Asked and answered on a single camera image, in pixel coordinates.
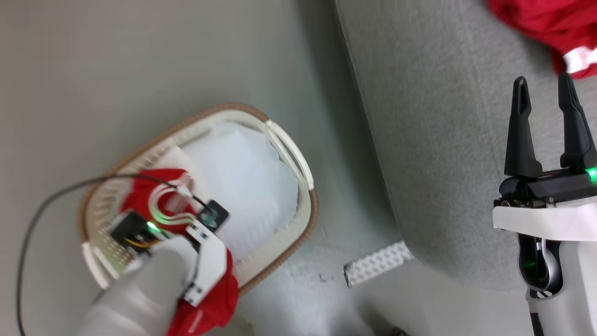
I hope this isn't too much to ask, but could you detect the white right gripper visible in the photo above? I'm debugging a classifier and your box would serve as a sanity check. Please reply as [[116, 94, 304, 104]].
[[492, 72, 597, 242]]

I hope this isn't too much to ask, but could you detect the white perforated floor plate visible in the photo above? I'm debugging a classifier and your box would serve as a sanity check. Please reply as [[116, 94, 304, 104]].
[[343, 240, 415, 288]]

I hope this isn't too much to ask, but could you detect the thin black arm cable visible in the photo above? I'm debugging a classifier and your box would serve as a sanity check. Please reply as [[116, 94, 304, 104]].
[[16, 173, 211, 336], [529, 310, 546, 336]]

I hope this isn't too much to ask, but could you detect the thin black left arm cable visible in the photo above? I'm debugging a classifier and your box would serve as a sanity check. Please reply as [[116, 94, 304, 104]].
[[16, 173, 211, 336]]

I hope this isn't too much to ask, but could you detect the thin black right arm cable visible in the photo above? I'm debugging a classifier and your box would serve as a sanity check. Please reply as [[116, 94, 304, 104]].
[[529, 310, 546, 336]]

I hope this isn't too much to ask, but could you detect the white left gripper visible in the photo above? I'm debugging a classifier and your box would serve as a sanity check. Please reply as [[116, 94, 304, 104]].
[[110, 201, 229, 307]]

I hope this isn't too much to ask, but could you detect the red and white garment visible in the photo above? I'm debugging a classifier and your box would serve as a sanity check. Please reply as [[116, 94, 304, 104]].
[[487, 0, 597, 80]]

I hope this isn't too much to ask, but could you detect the grey fabric sofa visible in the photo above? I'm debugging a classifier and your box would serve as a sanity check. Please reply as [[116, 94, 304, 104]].
[[333, 0, 597, 293]]

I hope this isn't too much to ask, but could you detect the white laundry basket brown rim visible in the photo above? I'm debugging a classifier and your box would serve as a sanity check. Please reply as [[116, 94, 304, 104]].
[[77, 103, 320, 295]]

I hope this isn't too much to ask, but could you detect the red garment with white stripes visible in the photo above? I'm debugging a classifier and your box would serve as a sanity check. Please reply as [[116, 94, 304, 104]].
[[120, 168, 240, 336]]

